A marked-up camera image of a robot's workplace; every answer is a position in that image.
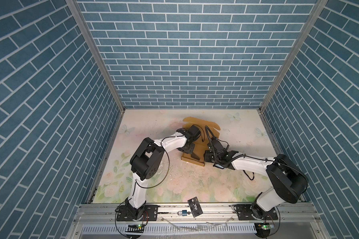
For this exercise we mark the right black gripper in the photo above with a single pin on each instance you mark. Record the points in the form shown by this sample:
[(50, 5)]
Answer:
[(206, 153)]

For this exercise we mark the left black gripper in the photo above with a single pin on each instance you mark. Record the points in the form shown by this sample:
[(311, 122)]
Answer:
[(190, 151)]

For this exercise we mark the brown cardboard box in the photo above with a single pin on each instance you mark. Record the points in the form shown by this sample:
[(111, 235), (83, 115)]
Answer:
[(202, 141)]

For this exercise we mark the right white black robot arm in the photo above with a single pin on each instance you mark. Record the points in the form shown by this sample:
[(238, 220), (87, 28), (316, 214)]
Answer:
[(288, 183)]

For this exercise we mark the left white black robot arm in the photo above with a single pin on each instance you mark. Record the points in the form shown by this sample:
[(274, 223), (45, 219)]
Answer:
[(147, 158)]

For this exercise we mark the light blue stapler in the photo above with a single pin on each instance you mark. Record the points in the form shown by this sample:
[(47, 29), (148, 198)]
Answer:
[(218, 166)]

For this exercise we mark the yellow tape measure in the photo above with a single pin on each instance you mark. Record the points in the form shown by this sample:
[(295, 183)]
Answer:
[(251, 178)]

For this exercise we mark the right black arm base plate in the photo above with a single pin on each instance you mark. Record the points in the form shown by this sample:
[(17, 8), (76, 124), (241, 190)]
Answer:
[(247, 212)]

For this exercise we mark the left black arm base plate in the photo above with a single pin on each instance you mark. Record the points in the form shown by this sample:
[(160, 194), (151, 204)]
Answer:
[(128, 213)]

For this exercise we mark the white perforated cable duct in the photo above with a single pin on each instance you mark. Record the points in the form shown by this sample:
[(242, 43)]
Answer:
[(169, 229)]

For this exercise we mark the aluminium front rail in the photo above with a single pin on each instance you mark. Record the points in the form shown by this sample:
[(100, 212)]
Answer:
[(301, 212)]

